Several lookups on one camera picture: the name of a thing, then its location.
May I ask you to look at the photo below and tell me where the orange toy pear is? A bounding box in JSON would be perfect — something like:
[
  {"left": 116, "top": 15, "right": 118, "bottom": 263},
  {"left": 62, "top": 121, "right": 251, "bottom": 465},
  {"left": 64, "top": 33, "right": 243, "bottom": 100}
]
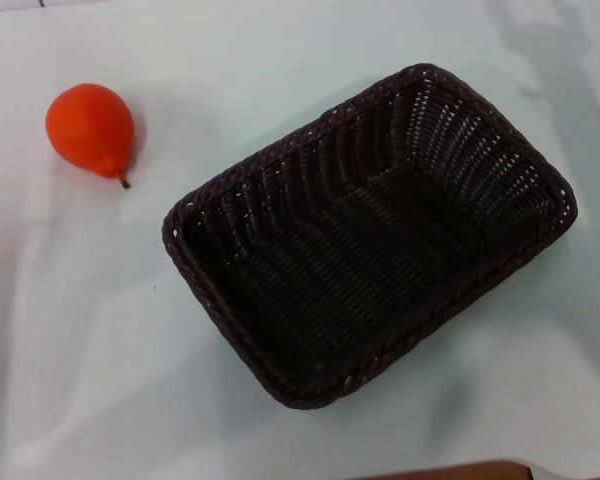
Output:
[{"left": 45, "top": 82, "right": 136, "bottom": 190}]

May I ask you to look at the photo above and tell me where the black woven rectangular basket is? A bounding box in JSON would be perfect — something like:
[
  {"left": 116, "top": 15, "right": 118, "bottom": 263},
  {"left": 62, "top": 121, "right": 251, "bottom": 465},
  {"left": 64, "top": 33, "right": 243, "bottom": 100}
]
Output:
[{"left": 161, "top": 62, "right": 578, "bottom": 411}]

